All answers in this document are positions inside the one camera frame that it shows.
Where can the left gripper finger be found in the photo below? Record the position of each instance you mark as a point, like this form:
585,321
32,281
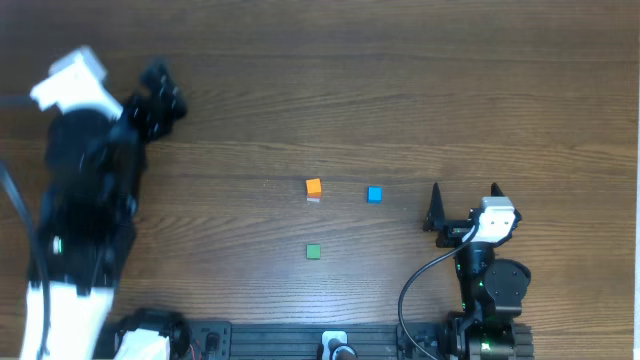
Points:
162,100

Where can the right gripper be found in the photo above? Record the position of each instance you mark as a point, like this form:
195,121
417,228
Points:
452,234

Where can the blue cube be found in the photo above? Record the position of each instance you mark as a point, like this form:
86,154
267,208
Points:
374,194

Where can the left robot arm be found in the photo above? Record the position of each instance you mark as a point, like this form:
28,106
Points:
85,200

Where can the orange cube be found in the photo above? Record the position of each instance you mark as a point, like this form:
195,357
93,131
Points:
313,187

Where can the green cube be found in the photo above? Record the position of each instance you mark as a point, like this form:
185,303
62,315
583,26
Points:
313,251

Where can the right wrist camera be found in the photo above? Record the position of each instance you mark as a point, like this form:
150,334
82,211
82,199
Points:
495,220

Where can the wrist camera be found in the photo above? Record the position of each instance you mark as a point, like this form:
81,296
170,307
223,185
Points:
495,220
75,85

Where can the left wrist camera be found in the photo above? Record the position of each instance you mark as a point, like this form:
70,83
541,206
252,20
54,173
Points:
75,85

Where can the mounting rail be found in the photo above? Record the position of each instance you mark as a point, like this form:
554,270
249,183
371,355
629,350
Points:
280,342

